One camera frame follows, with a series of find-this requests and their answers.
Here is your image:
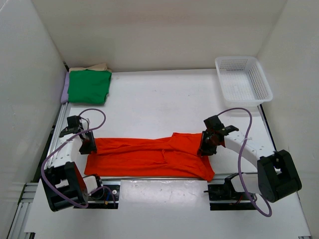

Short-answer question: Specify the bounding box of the orange t shirt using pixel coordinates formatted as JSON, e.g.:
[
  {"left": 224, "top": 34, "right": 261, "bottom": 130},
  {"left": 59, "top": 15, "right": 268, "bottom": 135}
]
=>
[{"left": 84, "top": 132, "right": 215, "bottom": 181}]

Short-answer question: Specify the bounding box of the purple t shirt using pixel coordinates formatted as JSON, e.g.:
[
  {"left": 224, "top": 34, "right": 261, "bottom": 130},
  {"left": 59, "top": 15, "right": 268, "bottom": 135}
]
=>
[{"left": 60, "top": 72, "right": 69, "bottom": 104}]

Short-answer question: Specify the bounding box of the green t shirt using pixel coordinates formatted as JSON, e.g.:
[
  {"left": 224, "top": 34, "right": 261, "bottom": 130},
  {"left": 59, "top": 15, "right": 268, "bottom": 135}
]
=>
[{"left": 68, "top": 69, "right": 112, "bottom": 105}]

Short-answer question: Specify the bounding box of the beige t shirt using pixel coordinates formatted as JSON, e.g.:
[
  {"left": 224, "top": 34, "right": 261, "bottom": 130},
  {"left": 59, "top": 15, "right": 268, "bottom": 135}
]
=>
[{"left": 69, "top": 63, "right": 108, "bottom": 72}]

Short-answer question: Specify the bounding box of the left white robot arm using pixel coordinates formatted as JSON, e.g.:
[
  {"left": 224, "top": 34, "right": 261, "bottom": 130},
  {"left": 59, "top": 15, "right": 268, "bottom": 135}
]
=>
[{"left": 43, "top": 116, "right": 104, "bottom": 212}]

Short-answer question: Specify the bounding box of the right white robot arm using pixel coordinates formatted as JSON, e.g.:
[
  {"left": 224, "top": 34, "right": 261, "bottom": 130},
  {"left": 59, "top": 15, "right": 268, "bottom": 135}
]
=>
[{"left": 198, "top": 116, "right": 302, "bottom": 203}]

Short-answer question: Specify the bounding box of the white plastic basket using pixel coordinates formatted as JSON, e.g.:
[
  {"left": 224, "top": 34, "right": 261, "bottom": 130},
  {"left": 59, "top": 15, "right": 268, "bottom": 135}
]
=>
[{"left": 215, "top": 56, "right": 273, "bottom": 108}]

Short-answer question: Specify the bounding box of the white front board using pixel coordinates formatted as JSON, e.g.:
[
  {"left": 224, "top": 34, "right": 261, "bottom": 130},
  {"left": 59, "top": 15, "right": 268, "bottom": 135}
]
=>
[{"left": 25, "top": 180, "right": 311, "bottom": 239}]

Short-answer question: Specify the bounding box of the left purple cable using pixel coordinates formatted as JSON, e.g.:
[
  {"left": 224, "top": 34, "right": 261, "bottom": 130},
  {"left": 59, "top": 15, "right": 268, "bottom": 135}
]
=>
[{"left": 40, "top": 108, "right": 117, "bottom": 209}]

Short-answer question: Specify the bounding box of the purple cable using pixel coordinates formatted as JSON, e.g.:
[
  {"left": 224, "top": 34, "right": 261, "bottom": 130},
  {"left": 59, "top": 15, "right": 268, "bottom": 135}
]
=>
[
  {"left": 40, "top": 108, "right": 117, "bottom": 209},
  {"left": 216, "top": 107, "right": 273, "bottom": 218}
]

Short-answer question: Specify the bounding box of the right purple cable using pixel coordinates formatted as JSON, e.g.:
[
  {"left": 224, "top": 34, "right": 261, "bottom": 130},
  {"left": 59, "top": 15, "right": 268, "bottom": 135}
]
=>
[{"left": 216, "top": 107, "right": 273, "bottom": 218}]

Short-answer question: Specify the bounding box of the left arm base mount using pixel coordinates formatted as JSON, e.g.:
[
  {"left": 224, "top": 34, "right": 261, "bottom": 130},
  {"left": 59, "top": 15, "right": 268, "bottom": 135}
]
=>
[{"left": 86, "top": 180, "right": 121, "bottom": 210}]

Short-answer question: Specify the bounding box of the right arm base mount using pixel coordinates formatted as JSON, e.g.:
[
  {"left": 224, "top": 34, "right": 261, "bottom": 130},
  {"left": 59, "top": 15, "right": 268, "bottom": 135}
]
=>
[{"left": 203, "top": 173, "right": 256, "bottom": 211}]

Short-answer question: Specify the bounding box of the aluminium frame rail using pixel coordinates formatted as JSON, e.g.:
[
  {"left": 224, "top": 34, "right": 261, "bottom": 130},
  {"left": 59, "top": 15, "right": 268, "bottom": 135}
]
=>
[{"left": 7, "top": 72, "right": 285, "bottom": 239}]

